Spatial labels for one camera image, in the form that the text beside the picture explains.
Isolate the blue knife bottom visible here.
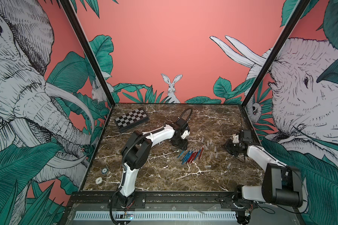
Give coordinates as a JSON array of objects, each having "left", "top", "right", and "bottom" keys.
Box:
[{"left": 193, "top": 149, "right": 202, "bottom": 162}]

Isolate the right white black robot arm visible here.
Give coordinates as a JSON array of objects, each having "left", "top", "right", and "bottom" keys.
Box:
[{"left": 223, "top": 130, "right": 304, "bottom": 208}]

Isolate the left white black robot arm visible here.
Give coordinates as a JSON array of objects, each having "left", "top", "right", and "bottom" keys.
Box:
[{"left": 118, "top": 119, "right": 190, "bottom": 201}]

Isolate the black white checkerboard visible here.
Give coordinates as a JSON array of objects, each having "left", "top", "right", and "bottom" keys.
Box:
[{"left": 114, "top": 108, "right": 149, "bottom": 132}]

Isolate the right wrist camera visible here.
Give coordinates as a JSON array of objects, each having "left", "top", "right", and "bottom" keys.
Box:
[{"left": 232, "top": 135, "right": 239, "bottom": 143}]

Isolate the left black camera cable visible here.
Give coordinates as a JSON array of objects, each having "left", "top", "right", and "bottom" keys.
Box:
[{"left": 178, "top": 108, "right": 193, "bottom": 123}]

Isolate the black front rail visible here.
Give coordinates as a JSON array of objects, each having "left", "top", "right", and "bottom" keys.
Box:
[{"left": 68, "top": 191, "right": 261, "bottom": 211}]

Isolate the white perforated cable duct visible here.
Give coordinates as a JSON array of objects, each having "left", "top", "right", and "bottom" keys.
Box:
[{"left": 73, "top": 211, "right": 237, "bottom": 221}]

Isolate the right black frame post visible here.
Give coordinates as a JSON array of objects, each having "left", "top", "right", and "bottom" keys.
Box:
[{"left": 241, "top": 0, "right": 310, "bottom": 108}]

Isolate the black frame post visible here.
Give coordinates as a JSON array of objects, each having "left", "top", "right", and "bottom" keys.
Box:
[
  {"left": 241, "top": 0, "right": 310, "bottom": 108},
  {"left": 59, "top": 0, "right": 115, "bottom": 107}
]

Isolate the left black frame post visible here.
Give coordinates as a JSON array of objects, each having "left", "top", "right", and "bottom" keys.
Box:
[{"left": 59, "top": 0, "right": 115, "bottom": 107}]

